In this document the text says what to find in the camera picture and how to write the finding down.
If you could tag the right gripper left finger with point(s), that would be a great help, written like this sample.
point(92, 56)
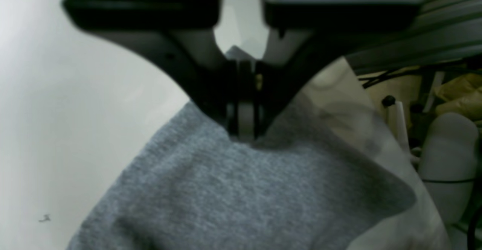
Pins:
point(177, 36)

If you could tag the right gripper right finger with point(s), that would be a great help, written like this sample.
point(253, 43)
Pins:
point(307, 35)

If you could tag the grey T-shirt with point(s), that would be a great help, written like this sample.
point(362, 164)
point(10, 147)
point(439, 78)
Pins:
point(299, 188)

